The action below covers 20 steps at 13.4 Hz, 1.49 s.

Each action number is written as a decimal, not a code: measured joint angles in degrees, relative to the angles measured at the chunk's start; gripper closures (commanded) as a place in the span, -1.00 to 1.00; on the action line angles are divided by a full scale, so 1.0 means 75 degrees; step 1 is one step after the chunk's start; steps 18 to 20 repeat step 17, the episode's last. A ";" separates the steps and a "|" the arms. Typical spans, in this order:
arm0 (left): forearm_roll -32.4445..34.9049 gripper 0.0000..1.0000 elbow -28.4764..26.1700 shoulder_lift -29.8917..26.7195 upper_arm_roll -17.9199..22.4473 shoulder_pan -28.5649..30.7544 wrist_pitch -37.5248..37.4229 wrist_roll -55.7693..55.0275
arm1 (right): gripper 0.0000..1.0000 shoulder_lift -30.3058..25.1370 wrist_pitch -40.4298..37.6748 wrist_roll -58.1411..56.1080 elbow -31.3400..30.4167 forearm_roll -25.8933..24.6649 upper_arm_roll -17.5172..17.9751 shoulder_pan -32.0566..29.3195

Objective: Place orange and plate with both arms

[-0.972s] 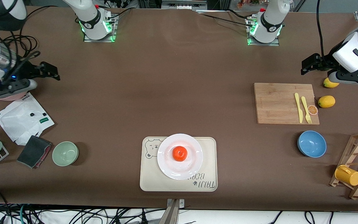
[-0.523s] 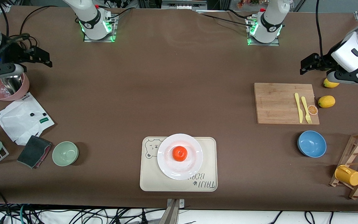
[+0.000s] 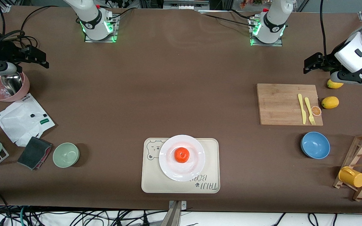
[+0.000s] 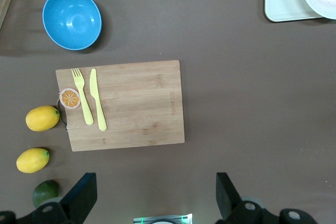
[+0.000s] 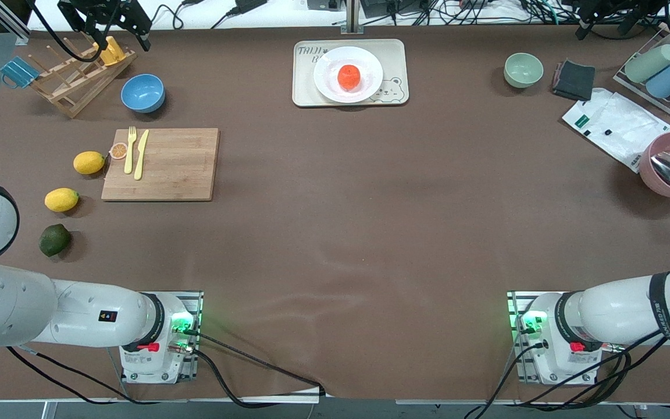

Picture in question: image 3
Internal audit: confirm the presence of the wooden mug rack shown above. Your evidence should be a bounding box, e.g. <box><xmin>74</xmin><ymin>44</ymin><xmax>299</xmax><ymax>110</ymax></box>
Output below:
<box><xmin>333</xmin><ymin>133</ymin><xmax>362</xmax><ymax>202</ymax></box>

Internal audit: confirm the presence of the metal frame rail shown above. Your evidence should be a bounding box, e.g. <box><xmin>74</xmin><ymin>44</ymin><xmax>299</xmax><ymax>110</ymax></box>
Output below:
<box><xmin>163</xmin><ymin>0</ymin><xmax>210</xmax><ymax>10</ymax></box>

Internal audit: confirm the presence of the light green bowl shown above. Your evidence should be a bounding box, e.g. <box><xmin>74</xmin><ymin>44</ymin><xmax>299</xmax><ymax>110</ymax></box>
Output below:
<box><xmin>52</xmin><ymin>143</ymin><xmax>80</xmax><ymax>168</ymax></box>

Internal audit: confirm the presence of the blue bowl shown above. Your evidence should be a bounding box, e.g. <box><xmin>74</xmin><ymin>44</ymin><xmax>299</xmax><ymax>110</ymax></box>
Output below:
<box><xmin>300</xmin><ymin>132</ymin><xmax>331</xmax><ymax>159</ymax></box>

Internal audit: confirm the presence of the dark grey folded cloth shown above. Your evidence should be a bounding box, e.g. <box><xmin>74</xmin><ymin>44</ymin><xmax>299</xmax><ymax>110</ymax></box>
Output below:
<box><xmin>17</xmin><ymin>136</ymin><xmax>53</xmax><ymax>170</ymax></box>

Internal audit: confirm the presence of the metal scoop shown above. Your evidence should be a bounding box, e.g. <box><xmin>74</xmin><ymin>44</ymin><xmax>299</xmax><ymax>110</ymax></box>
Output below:
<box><xmin>0</xmin><ymin>73</ymin><xmax>23</xmax><ymax>95</ymax></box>

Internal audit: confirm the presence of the coiled black cable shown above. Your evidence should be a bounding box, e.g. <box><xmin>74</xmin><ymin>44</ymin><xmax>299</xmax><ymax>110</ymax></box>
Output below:
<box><xmin>0</xmin><ymin>6</ymin><xmax>59</xmax><ymax>60</ymax></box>

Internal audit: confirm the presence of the white plastic bag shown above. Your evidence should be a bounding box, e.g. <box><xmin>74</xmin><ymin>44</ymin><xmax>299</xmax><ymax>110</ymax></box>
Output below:
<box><xmin>0</xmin><ymin>93</ymin><xmax>56</xmax><ymax>147</ymax></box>

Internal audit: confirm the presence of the yellow plastic knife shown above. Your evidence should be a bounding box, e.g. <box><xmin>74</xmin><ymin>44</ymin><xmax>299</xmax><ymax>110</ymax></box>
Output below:
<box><xmin>298</xmin><ymin>94</ymin><xmax>307</xmax><ymax>125</ymax></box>

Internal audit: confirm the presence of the yellow plastic fork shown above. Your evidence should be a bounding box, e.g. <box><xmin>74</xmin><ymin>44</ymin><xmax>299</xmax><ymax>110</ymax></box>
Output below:
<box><xmin>304</xmin><ymin>97</ymin><xmax>316</xmax><ymax>125</ymax></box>

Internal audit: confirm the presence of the yellow lemon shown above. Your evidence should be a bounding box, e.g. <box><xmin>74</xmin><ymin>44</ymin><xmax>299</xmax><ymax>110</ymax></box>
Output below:
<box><xmin>327</xmin><ymin>79</ymin><xmax>344</xmax><ymax>89</ymax></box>
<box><xmin>321</xmin><ymin>96</ymin><xmax>339</xmax><ymax>109</ymax></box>

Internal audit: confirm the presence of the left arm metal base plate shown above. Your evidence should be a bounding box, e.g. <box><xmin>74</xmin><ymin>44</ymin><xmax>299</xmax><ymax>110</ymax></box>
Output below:
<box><xmin>250</xmin><ymin>16</ymin><xmax>283</xmax><ymax>47</ymax></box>

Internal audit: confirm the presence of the metal table bracket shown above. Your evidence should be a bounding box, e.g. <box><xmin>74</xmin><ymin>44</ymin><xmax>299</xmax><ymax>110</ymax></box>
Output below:
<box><xmin>161</xmin><ymin>200</ymin><xmax>188</xmax><ymax>226</ymax></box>

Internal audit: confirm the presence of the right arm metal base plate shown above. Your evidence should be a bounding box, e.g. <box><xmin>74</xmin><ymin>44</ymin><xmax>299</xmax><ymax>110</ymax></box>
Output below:
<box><xmin>84</xmin><ymin>14</ymin><xmax>119</xmax><ymax>43</ymax></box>

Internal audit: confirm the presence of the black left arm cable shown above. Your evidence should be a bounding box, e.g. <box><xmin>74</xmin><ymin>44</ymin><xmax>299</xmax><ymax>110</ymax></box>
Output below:
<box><xmin>319</xmin><ymin>0</ymin><xmax>330</xmax><ymax>57</ymax></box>

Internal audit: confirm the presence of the white round plate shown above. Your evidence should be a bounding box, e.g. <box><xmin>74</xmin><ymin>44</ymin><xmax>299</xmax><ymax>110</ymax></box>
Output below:
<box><xmin>159</xmin><ymin>135</ymin><xmax>206</xmax><ymax>182</ymax></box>

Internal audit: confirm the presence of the wooden cutting board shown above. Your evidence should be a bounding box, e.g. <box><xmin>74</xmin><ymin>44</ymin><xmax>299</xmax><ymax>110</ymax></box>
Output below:
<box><xmin>256</xmin><ymin>83</ymin><xmax>323</xmax><ymax>126</ymax></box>

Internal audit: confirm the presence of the orange fruit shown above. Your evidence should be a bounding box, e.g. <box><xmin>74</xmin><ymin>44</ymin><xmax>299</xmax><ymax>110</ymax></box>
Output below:
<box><xmin>174</xmin><ymin>147</ymin><xmax>190</xmax><ymax>163</ymax></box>

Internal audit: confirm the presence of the cream bear print tray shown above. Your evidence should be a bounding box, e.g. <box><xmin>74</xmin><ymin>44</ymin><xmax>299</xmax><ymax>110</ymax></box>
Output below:
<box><xmin>141</xmin><ymin>138</ymin><xmax>221</xmax><ymax>194</ymax></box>

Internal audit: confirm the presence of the yellow mug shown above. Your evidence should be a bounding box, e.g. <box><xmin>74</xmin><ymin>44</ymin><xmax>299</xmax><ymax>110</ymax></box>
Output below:
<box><xmin>338</xmin><ymin>166</ymin><xmax>362</xmax><ymax>188</ymax></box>

